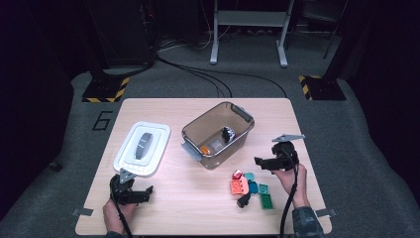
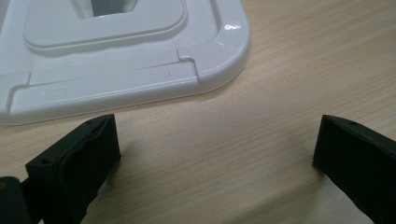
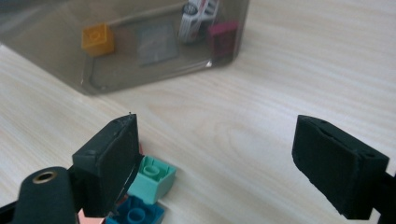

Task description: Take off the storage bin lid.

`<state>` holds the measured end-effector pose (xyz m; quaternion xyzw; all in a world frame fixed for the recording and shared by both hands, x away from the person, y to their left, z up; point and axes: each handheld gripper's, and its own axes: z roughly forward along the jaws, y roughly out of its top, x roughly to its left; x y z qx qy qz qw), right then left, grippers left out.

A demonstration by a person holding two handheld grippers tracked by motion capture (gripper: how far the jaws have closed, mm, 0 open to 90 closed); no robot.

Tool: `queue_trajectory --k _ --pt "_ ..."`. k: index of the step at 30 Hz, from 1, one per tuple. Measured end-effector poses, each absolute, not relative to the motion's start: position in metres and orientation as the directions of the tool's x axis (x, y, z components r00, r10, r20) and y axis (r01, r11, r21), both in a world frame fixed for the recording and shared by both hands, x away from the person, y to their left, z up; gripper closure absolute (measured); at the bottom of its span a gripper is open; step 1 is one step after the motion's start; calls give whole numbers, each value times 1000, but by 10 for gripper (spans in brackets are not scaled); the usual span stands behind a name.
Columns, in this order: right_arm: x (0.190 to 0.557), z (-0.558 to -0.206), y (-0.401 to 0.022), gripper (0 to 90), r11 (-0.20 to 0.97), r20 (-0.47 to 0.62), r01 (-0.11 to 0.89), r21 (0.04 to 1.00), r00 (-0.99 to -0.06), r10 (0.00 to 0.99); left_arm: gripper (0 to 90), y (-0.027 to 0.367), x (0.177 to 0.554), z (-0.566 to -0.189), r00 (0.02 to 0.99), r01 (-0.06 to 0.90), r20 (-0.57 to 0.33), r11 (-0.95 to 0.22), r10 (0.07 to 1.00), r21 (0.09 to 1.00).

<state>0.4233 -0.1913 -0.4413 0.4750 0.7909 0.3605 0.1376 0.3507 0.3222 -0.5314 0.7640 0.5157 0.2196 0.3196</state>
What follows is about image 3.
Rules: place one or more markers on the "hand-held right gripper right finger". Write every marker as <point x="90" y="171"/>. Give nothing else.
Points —
<point x="339" y="168"/>

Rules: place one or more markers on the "blue toy brick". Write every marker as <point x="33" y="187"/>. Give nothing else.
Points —
<point x="149" y="214"/>

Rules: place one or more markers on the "white toy car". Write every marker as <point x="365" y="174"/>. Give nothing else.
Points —
<point x="196" y="21"/>

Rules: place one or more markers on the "salmon pink toy brick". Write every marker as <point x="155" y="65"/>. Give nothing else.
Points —
<point x="90" y="219"/>

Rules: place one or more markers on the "maroon toy brick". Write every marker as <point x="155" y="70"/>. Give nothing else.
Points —
<point x="223" y="39"/>

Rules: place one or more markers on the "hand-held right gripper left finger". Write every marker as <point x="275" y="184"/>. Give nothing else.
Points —
<point x="102" y="171"/>

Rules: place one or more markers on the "transparent brown storage box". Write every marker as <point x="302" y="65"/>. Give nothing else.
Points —
<point x="56" y="59"/>

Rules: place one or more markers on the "yellow toy brick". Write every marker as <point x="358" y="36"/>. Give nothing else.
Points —
<point x="98" y="40"/>

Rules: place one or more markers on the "mint green toy brick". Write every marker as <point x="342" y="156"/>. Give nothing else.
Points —
<point x="152" y="186"/>

